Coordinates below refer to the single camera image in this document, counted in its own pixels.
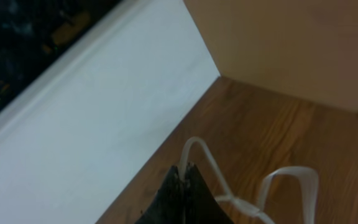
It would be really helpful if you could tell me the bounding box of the white USB cable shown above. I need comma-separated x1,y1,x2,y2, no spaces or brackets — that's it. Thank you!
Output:
178,136,319,224

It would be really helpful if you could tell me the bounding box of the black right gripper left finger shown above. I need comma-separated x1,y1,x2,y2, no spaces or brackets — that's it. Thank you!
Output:
135,166,184,224

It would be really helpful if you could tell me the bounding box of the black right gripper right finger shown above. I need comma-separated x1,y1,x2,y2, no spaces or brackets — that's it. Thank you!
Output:
185,163,234,224

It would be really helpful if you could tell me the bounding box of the wooden side panel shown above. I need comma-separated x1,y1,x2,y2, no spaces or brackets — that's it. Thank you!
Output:
185,0,358,113

